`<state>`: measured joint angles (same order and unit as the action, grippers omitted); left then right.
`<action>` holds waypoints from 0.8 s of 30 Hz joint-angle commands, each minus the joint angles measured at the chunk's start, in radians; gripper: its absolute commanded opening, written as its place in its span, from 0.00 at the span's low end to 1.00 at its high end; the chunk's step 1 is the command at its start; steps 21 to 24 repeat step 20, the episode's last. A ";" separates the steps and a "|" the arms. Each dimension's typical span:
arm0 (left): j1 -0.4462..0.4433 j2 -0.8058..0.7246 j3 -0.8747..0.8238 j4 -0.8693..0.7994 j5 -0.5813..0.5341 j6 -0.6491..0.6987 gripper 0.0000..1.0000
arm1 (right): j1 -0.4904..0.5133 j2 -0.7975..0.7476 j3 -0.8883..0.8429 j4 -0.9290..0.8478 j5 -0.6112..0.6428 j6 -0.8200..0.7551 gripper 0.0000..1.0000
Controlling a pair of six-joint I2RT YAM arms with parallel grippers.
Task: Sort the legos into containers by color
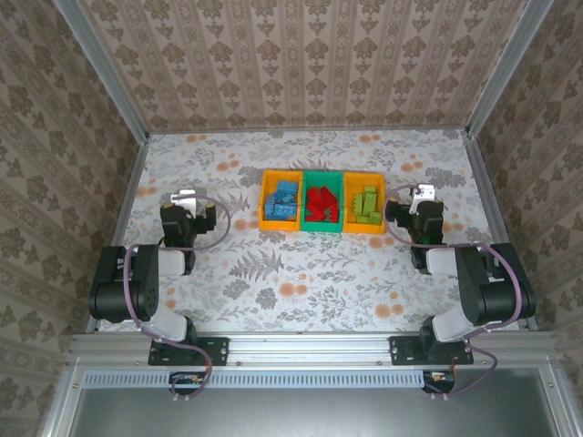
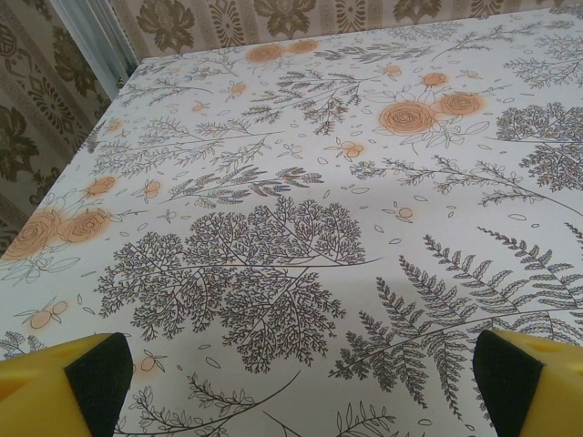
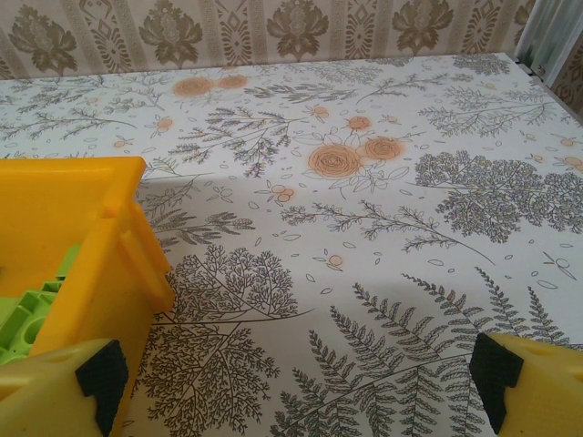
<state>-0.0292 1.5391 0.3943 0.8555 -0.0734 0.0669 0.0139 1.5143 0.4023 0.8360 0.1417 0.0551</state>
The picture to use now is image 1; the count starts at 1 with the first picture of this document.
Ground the floral patterned tablecloth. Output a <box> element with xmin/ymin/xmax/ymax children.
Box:
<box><xmin>97</xmin><ymin>129</ymin><xmax>523</xmax><ymax>333</ymax></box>

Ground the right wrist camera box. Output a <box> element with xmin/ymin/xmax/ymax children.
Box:
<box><xmin>408</xmin><ymin>184</ymin><xmax>437</xmax><ymax>216</ymax></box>

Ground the aluminium lower frame bar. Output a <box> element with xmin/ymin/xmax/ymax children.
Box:
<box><xmin>539</xmin><ymin>366</ymin><xmax>573</xmax><ymax>437</ymax></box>
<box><xmin>40</xmin><ymin>363</ymin><xmax>87</xmax><ymax>437</ymax></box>

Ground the slotted white cable duct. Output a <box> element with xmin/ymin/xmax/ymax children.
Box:
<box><xmin>83</xmin><ymin>369</ymin><xmax>424</xmax><ymax>389</ymax></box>

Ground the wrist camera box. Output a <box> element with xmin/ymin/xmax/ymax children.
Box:
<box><xmin>408</xmin><ymin>184</ymin><xmax>437</xmax><ymax>216</ymax></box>
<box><xmin>169</xmin><ymin>189</ymin><xmax>198</xmax><ymax>208</ymax></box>

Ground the aluminium corner frame post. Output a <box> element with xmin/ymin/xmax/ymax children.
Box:
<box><xmin>464</xmin><ymin>0</ymin><xmax>557</xmax><ymax>137</ymax></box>
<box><xmin>53</xmin><ymin>0</ymin><xmax>151</xmax><ymax>140</ymax></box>

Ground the aluminium mounting rail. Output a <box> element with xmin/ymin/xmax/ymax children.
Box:
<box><xmin>67</xmin><ymin>330</ymin><xmax>557</xmax><ymax>368</ymax></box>

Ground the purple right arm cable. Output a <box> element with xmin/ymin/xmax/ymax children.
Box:
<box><xmin>384</xmin><ymin>184</ymin><xmax>525</xmax><ymax>401</ymax></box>

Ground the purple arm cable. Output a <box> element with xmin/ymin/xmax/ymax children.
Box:
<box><xmin>384</xmin><ymin>184</ymin><xmax>525</xmax><ymax>401</ymax></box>
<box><xmin>123</xmin><ymin>194</ymin><xmax>232</xmax><ymax>402</ymax></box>

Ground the green plastic bin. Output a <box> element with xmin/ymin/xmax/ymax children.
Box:
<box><xmin>300</xmin><ymin>170</ymin><xmax>346</xmax><ymax>234</ymax></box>

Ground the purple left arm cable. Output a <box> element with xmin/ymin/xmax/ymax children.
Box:
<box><xmin>123</xmin><ymin>194</ymin><xmax>232</xmax><ymax>402</ymax></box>

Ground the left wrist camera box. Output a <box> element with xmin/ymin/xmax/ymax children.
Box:
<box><xmin>169</xmin><ymin>189</ymin><xmax>198</xmax><ymax>208</ymax></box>

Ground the grey metal panel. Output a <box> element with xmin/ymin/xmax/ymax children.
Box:
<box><xmin>67</xmin><ymin>368</ymin><xmax>564</xmax><ymax>437</ymax></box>

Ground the black connector with wires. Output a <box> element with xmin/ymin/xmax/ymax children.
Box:
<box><xmin>421</xmin><ymin>369</ymin><xmax>456</xmax><ymax>395</ymax></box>
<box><xmin>169</xmin><ymin>371</ymin><xmax>213</xmax><ymax>396</ymax></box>

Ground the yellow plastic bin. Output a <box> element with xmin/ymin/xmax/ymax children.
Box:
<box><xmin>342</xmin><ymin>171</ymin><xmax>388</xmax><ymax>236</ymax></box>
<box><xmin>258</xmin><ymin>168</ymin><xmax>305</xmax><ymax>233</ymax></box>

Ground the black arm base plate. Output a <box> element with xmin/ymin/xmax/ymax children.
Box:
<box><xmin>148</xmin><ymin>335</ymin><xmax>230</xmax><ymax>368</ymax></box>
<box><xmin>389</xmin><ymin>335</ymin><xmax>475</xmax><ymax>367</ymax></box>

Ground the aluminium side rail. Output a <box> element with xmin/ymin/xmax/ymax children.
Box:
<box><xmin>86</xmin><ymin>134</ymin><xmax>150</xmax><ymax>333</ymax></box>
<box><xmin>462</xmin><ymin>131</ymin><xmax>538</xmax><ymax>331</ymax></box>

